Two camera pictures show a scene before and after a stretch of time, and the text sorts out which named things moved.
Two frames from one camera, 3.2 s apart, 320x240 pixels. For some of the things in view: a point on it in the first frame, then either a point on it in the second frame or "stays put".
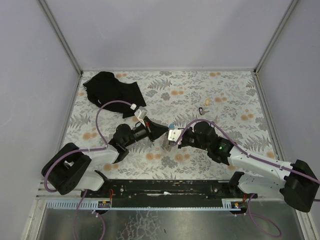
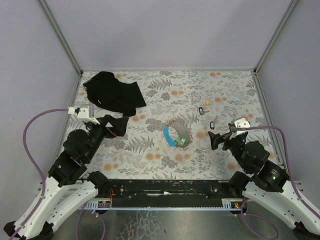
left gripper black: x=150 y=129 -> x=110 y=126
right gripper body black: x=182 y=137 -> x=224 y=141
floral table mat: x=230 y=100 stays put
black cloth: x=104 y=86 stays put
